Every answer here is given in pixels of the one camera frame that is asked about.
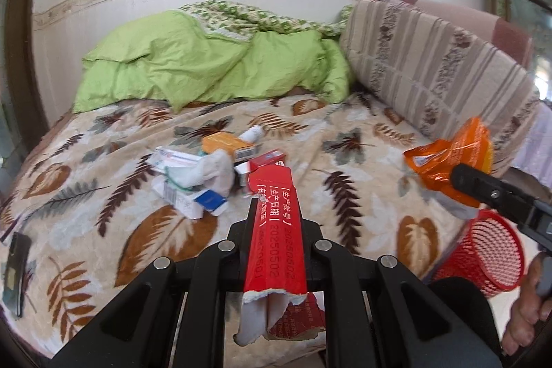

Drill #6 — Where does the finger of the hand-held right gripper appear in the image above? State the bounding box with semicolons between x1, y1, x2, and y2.
450;163;538;224

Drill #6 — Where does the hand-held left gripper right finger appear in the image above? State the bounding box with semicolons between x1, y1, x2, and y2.
300;218;501;368

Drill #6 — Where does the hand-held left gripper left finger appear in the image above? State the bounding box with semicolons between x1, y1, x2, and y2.
49;198;259;368

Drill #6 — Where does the long red carton box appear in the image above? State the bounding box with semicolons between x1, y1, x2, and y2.
235;165;327;347

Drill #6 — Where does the orange plastic bag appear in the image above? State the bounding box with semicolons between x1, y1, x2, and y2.
403;117;494;221

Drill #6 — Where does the white and blue box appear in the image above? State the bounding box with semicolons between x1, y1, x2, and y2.
193;189;228;216

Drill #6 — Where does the red mesh basket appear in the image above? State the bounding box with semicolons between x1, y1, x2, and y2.
431;208;527;299

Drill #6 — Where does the white plastic bag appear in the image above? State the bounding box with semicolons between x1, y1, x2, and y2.
169;149;236;197

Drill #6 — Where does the white barcode box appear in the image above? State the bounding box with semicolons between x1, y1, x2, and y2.
151;177;204;220

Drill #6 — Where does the orange medicine box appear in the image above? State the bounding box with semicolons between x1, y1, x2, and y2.
201;132;258;165

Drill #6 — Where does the person's right hand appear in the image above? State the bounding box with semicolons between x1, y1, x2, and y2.
501;251;552;356

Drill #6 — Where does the small white carton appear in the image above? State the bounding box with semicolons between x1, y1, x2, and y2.
233;161;253;195

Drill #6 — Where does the table with lilac cloth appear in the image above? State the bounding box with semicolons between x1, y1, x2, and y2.
515;101;552;188

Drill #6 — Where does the small red box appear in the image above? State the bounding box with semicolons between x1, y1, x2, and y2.
249;150;288;173

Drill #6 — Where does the long white box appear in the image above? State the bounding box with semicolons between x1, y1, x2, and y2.
147;146;204;176

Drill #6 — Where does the leaf print blanket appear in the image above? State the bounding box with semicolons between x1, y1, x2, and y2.
0;92;540;368

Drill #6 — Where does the striped sofa cushion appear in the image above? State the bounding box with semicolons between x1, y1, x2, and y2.
338;0;542;176

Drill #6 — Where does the green quilt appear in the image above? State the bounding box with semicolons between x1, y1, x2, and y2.
73;0;355;114

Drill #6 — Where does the black phone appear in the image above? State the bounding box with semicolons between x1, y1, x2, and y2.
2;232;33;319

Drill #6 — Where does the dark wooden door frame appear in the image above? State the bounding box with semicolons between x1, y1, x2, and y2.
0;0;50;162

